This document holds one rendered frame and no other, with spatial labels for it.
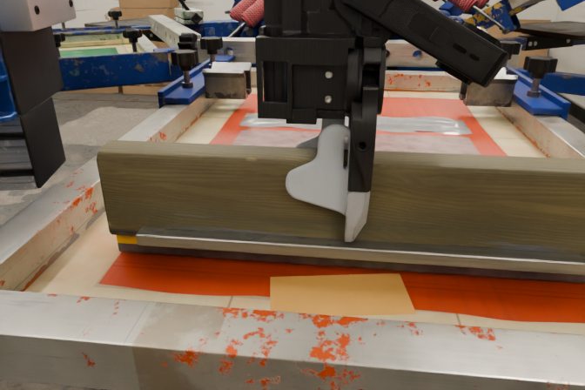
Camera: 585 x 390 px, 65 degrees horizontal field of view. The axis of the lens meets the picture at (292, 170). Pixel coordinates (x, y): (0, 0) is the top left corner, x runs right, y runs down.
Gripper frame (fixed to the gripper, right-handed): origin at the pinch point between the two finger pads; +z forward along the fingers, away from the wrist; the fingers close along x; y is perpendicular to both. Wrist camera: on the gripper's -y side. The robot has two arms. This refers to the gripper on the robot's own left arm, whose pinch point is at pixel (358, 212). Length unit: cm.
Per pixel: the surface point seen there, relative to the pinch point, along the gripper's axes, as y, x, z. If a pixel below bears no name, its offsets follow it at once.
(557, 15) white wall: -200, -457, 23
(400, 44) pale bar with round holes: -10, -68, -3
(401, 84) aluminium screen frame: -10, -61, 3
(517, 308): -11.7, 3.9, 5.1
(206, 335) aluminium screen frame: 8.8, 12.6, 1.6
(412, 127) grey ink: -9.1, -36.4, 4.6
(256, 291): 7.6, 4.1, 5.1
